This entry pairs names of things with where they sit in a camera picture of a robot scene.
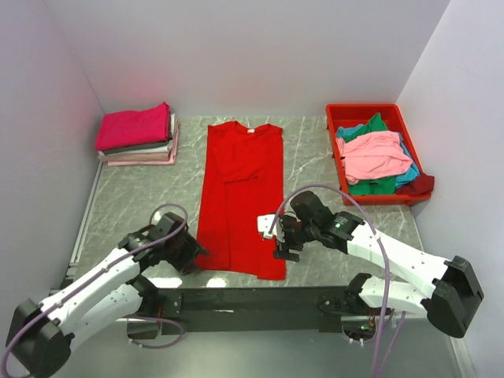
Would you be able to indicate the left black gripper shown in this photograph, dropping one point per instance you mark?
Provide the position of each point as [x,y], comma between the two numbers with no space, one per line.
[192,249]

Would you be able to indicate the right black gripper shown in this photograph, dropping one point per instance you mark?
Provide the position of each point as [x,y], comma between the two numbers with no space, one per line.
[286,222]

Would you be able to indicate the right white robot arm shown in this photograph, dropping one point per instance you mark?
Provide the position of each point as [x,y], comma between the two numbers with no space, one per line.
[447,292]

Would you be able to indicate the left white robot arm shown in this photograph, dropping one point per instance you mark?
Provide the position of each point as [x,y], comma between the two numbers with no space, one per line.
[43,335]

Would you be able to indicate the folded light pink t-shirt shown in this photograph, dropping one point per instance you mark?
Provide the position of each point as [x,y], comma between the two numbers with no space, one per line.
[149,162]

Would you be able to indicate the green t-shirt in bin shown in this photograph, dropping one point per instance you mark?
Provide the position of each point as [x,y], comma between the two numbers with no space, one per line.
[376,185]

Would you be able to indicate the pink t-shirt in bin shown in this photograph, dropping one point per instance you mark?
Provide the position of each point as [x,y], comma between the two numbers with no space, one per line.
[373,156]

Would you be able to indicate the folded magenta t-shirt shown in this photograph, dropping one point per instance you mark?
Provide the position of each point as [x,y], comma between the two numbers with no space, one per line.
[131,128]

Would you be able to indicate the red plastic bin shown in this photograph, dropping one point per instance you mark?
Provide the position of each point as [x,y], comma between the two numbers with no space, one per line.
[349,115]

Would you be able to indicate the light blue t-shirt in bin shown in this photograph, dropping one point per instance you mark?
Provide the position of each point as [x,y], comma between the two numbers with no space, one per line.
[401,180]

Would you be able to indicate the dark red t-shirt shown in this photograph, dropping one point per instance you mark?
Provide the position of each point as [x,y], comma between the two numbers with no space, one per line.
[422,185]

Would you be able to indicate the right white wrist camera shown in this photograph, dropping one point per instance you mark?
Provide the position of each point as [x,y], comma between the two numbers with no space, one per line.
[269,227]

